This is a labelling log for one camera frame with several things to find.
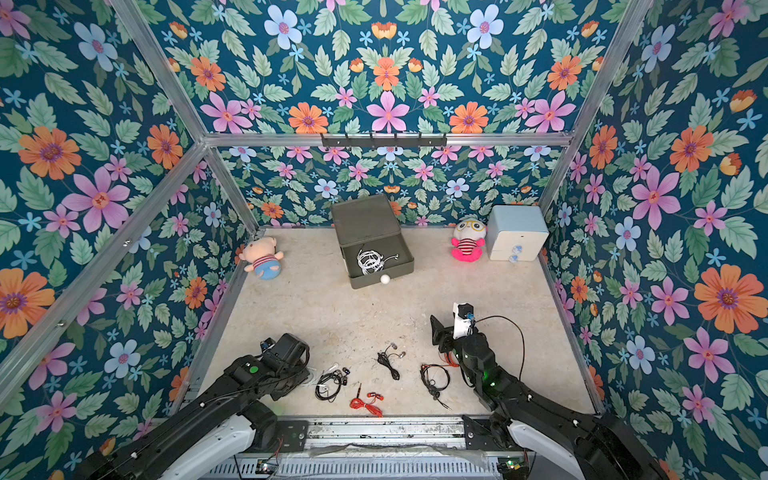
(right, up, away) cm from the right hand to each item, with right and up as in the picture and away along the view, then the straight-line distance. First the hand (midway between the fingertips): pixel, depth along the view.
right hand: (443, 315), depth 82 cm
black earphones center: (-17, -14, +4) cm, 22 cm away
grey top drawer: (-25, +29, +36) cm, 53 cm away
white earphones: (-21, +15, +7) cm, 27 cm away
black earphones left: (-32, -19, 0) cm, 37 cm away
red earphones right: (+2, -14, +4) cm, 14 cm away
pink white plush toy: (+12, +22, +26) cm, 36 cm away
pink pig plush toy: (-59, +15, +19) cm, 64 cm away
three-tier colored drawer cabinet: (-21, +22, +7) cm, 31 cm away
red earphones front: (-23, -23, -3) cm, 33 cm away
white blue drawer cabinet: (+27, +24, +19) cm, 41 cm away
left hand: (-37, -17, 0) cm, 40 cm away
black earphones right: (-3, -20, -2) cm, 20 cm away
